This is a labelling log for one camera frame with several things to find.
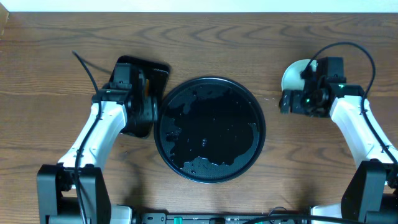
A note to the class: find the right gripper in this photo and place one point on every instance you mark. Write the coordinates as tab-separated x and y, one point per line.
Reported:
296	106

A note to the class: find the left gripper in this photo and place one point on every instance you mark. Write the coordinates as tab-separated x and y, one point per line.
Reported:
146	111

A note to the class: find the mint plate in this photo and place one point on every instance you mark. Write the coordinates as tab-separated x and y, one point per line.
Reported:
291	79

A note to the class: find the orange sponge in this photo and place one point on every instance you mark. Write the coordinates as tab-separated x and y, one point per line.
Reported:
147	87

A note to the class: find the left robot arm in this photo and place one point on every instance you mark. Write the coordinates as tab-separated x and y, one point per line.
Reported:
73	190

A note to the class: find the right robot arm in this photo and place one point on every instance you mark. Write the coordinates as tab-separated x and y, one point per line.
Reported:
375	157

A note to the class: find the rectangular black tray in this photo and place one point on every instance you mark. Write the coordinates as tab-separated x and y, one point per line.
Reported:
158	74

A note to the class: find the round black tray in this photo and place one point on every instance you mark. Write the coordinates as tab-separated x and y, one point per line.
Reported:
210	129

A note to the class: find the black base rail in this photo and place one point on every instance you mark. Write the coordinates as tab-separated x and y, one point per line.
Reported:
192	218

